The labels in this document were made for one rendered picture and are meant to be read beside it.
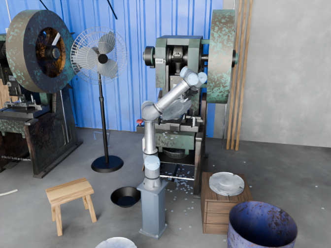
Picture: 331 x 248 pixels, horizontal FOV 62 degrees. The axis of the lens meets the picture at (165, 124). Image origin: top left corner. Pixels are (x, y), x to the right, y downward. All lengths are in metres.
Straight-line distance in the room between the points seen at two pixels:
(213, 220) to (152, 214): 0.50
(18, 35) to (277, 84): 3.00
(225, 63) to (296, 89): 1.92
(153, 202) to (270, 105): 2.34
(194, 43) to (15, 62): 1.61
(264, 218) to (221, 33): 1.40
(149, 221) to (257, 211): 0.84
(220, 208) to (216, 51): 1.23
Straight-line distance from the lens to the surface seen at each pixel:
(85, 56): 2.88
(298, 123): 4.14
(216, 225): 2.45
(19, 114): 3.41
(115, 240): 2.01
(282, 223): 2.15
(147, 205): 2.27
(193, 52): 2.49
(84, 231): 2.59
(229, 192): 2.32
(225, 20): 2.34
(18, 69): 2.88
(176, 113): 2.45
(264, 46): 3.79
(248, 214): 2.18
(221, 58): 2.21
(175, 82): 2.61
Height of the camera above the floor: 1.73
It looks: 22 degrees down
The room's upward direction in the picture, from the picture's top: straight up
